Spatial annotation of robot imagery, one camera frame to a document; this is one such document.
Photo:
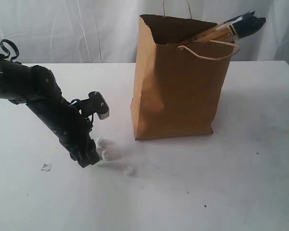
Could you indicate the white ball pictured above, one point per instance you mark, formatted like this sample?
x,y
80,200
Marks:
x,y
101,142
105,155
128,171

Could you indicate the white backdrop curtain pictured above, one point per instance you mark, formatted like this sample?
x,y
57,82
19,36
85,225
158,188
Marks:
x,y
106,31

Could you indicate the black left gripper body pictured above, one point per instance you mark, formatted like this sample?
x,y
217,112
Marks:
x,y
70,127

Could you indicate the spaghetti pasta package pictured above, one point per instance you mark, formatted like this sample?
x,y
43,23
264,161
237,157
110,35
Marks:
x,y
235,28

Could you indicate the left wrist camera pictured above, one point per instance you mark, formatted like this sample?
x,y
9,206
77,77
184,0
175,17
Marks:
x,y
94,104

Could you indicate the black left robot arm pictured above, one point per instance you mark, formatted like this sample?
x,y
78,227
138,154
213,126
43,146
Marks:
x,y
36,87

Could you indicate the brown paper bag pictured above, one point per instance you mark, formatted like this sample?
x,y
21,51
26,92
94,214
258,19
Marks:
x,y
176,90

